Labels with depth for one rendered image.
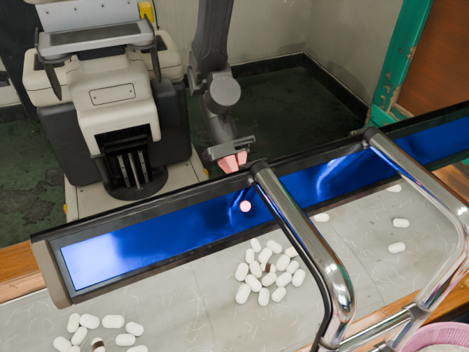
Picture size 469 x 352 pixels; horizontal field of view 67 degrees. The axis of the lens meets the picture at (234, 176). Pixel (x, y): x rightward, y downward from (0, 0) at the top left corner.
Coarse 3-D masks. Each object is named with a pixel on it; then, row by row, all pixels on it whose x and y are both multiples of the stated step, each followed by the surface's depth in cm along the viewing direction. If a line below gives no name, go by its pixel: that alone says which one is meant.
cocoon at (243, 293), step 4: (244, 284) 66; (240, 288) 66; (244, 288) 66; (248, 288) 66; (240, 292) 65; (244, 292) 65; (248, 292) 66; (236, 296) 65; (240, 296) 65; (244, 296) 65; (240, 300) 64; (244, 300) 65
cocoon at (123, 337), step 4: (120, 336) 60; (124, 336) 60; (128, 336) 60; (132, 336) 60; (116, 340) 60; (120, 340) 59; (124, 340) 59; (128, 340) 59; (132, 340) 60; (120, 344) 59; (124, 344) 59; (128, 344) 59; (132, 344) 60
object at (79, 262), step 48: (336, 144) 41; (432, 144) 46; (192, 192) 36; (240, 192) 38; (336, 192) 42; (48, 240) 32; (96, 240) 33; (144, 240) 35; (192, 240) 37; (240, 240) 39; (48, 288) 32; (96, 288) 34
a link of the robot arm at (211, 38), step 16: (208, 0) 54; (224, 0) 55; (208, 16) 57; (224, 16) 57; (208, 32) 60; (224, 32) 61; (192, 48) 67; (208, 48) 63; (224, 48) 64; (192, 64) 70; (208, 64) 66; (224, 64) 68
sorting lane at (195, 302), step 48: (384, 192) 86; (288, 240) 76; (336, 240) 76; (384, 240) 76; (432, 240) 76; (144, 288) 68; (192, 288) 68; (288, 288) 68; (384, 288) 68; (0, 336) 62; (48, 336) 62; (96, 336) 62; (144, 336) 62; (192, 336) 62; (240, 336) 62; (288, 336) 62
